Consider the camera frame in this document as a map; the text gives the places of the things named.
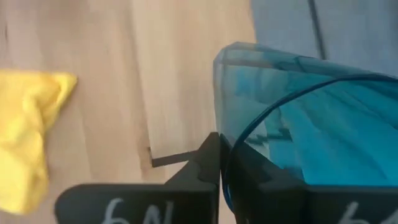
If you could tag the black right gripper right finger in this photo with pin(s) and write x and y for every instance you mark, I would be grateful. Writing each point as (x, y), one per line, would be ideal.
(280, 205)

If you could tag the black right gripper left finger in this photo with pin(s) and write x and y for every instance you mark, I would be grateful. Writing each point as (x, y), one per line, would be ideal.
(174, 202)

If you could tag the teal transparent glass tumbler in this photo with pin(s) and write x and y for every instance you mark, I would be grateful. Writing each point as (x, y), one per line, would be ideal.
(326, 124)

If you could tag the yellow cloth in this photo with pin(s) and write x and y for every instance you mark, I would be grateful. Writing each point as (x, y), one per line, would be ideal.
(21, 124)

